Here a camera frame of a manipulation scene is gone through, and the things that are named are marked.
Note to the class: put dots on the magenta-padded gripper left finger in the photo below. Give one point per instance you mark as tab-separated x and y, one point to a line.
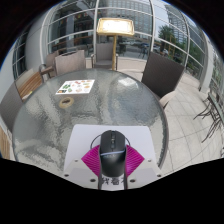
90	163

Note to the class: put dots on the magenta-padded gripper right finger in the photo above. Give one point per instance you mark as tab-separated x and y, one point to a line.
135	161

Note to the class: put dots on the white mouse pad with line drawing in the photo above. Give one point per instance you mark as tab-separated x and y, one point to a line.
83	140

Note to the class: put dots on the colourful picture menu card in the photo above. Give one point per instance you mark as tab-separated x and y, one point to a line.
75	87

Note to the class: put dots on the gold menu sign stand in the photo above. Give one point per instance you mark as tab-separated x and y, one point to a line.
115	26

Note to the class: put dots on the grey-brown wicker chair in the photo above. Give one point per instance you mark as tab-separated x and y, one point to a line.
105	53
70	62
50	61

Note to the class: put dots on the metal folding chair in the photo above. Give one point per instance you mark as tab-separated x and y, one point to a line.
213	115

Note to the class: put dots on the black computer mouse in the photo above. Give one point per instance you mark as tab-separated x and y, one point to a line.
112	156

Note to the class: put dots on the dark wicker armchair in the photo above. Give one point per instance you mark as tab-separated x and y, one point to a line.
161	75
9	108

